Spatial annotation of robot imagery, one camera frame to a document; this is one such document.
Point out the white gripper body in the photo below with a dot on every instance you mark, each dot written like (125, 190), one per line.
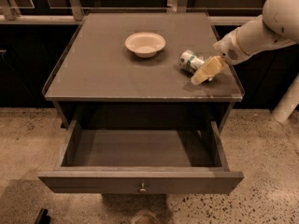
(227, 50)

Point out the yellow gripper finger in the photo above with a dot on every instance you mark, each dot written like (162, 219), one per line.
(211, 67)

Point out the green white 7up can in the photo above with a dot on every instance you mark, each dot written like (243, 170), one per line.
(191, 62)

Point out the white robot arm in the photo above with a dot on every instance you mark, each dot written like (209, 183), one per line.
(277, 27)

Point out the round robot base part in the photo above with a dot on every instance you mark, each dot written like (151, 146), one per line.
(144, 218)

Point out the grey cabinet with flat top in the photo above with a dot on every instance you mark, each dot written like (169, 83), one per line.
(99, 68)

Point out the open grey top drawer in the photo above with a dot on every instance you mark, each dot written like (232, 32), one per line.
(118, 161)

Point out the round metal drawer knob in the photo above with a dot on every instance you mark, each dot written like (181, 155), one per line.
(142, 189)

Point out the white paper bowl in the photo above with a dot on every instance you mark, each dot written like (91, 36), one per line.
(145, 44)

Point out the black object at floor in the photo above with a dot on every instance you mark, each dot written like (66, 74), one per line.
(43, 217)

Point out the metal railing frame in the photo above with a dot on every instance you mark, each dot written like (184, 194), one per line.
(10, 13)

